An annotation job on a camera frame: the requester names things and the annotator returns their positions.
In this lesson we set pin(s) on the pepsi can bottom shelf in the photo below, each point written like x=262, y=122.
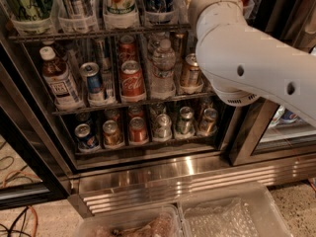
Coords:
x=85, y=136

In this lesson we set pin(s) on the silver can shelf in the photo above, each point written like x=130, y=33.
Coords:
x=162, y=127
x=78, y=9

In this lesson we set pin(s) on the red coca-cola can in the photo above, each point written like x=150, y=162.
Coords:
x=127, y=48
x=131, y=79

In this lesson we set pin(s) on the gold can middle shelf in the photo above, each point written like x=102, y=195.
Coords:
x=190, y=71

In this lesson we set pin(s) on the blue pepsi cans right compartment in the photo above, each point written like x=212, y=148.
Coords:
x=283, y=115

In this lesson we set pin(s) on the fridge right glass door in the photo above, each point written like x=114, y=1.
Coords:
x=293, y=22

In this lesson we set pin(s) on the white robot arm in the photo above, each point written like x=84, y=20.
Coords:
x=240, y=60

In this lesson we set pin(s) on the right clear plastic bin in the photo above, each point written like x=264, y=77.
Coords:
x=244, y=210

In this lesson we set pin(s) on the gold can bottom right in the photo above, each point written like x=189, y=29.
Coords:
x=208, y=120

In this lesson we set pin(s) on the left clear plastic bin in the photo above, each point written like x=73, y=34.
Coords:
x=158, y=220

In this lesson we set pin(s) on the steel fridge bottom grille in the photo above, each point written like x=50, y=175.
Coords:
x=165, y=181

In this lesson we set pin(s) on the red coca-cola can front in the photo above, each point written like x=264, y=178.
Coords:
x=131, y=79

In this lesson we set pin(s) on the gold can bottom left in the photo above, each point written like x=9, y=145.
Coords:
x=111, y=133

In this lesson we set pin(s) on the blue can middle shelf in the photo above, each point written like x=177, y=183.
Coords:
x=90, y=73

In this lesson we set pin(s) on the gold can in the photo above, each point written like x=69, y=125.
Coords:
x=111, y=133
x=208, y=120

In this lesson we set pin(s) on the silver can top shelf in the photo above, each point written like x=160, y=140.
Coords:
x=78, y=9

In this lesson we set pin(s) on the red coca-cola can rear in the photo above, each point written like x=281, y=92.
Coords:
x=127, y=48

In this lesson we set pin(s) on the fridge glass door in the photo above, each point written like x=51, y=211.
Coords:
x=293, y=22
x=18, y=131

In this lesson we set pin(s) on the clear plastic bin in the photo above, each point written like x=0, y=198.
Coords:
x=158, y=220
x=244, y=210

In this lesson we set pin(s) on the green can top shelf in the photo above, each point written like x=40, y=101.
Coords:
x=30, y=10

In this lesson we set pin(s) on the clear water bottle middle shelf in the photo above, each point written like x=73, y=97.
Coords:
x=163, y=64

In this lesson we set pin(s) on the silver can bottom shelf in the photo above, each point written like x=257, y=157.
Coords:
x=162, y=127

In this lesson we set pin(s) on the red can bottom shelf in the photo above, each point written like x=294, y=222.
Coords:
x=137, y=130

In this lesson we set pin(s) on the left iced tea bottle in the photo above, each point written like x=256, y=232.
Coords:
x=58, y=77

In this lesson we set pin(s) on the fridge left glass door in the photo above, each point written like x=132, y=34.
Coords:
x=18, y=131

